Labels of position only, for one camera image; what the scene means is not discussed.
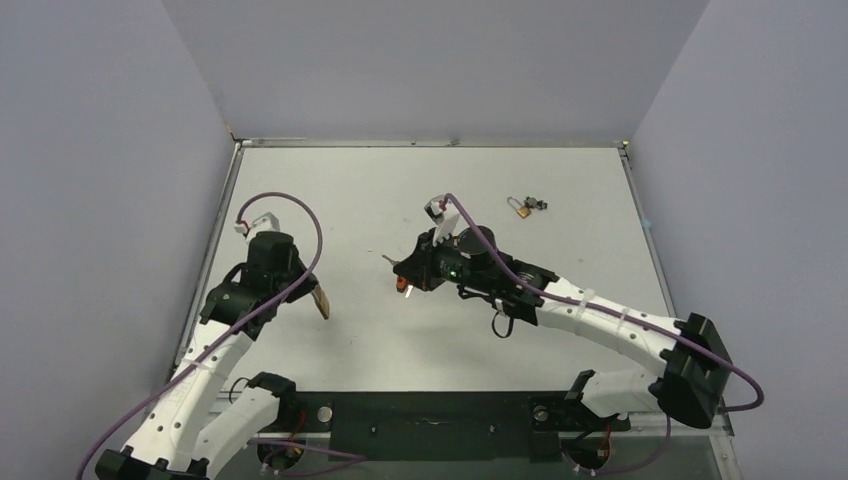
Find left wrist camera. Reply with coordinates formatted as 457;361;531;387
234;212;280;240

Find small brass padlock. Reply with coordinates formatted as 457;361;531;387
506;196;548;219

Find key of large padlock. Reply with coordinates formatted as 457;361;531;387
381;254;400;266

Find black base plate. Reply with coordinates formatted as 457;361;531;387
262;391;631;462

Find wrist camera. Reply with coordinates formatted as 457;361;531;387
234;212;280;240
424;195;460;247

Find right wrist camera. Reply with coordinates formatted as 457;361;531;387
424;195;460;247

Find purple cable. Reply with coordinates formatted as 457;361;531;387
442;193;766;415
75;192;325;480

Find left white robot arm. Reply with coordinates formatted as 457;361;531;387
94;231;320;479

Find large brass padlock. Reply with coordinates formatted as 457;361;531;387
311;284;331;320

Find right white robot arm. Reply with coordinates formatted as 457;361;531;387
393;228;731;429

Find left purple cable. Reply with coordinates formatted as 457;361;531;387
75;192;325;480

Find orange padlock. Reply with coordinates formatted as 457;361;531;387
396;276;408;293

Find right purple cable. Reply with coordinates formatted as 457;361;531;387
442;193;766;415

